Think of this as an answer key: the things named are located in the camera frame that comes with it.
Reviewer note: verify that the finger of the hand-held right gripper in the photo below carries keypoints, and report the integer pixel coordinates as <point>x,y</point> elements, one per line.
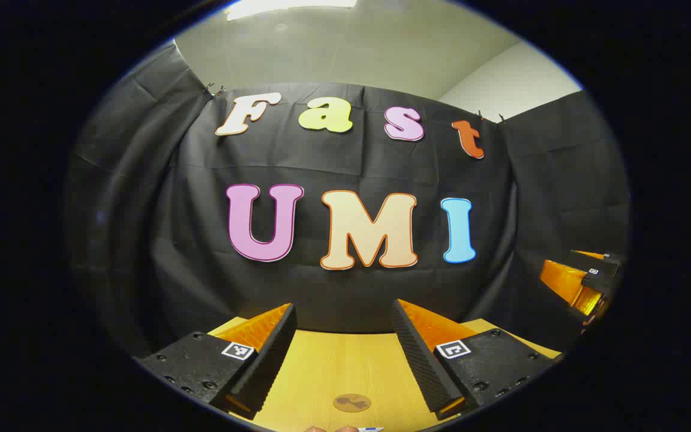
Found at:
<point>564,282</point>
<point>597,264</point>

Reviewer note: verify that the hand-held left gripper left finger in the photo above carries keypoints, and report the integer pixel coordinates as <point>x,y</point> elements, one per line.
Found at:
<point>270,366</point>

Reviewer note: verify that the round cork coaster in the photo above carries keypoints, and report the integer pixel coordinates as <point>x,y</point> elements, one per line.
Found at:
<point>351,402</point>

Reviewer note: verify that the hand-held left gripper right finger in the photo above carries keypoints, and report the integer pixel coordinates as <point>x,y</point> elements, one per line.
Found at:
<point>420,366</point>

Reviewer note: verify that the ceiling light panel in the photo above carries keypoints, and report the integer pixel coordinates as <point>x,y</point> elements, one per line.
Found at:
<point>291,6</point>

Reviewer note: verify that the wooden desktop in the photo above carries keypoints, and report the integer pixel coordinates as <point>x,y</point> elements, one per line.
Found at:
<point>333,372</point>

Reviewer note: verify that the black backdrop cloth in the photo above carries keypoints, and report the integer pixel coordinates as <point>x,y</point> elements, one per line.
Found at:
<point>333,162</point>

